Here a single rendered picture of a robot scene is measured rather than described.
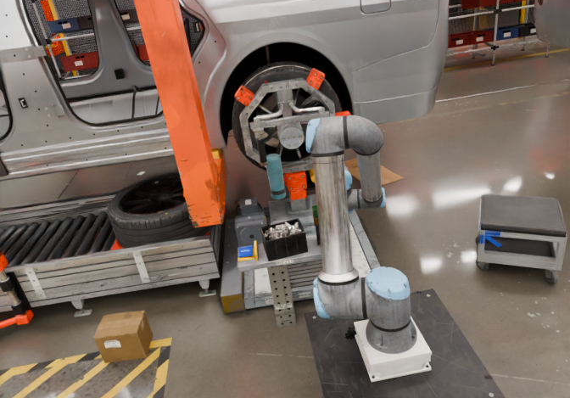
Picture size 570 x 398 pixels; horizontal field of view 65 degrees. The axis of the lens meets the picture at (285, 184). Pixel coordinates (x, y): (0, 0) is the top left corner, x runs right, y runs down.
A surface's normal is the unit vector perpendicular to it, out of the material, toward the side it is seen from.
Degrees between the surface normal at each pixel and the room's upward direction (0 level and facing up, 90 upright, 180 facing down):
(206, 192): 90
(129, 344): 90
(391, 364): 90
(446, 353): 0
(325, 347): 0
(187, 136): 90
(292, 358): 0
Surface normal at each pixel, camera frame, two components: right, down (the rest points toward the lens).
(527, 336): -0.13, -0.89
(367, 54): 0.08, 0.43
